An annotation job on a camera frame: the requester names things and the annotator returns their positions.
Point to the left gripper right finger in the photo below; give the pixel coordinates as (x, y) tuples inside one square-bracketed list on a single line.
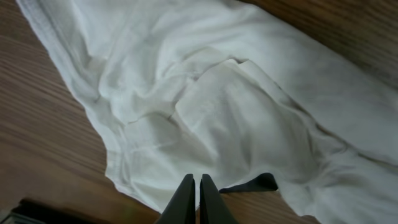
[(213, 210)]

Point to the white t-shirt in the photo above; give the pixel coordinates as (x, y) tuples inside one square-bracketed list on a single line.
[(226, 89)]

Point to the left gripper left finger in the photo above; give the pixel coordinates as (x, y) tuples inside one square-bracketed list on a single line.
[(181, 208)]

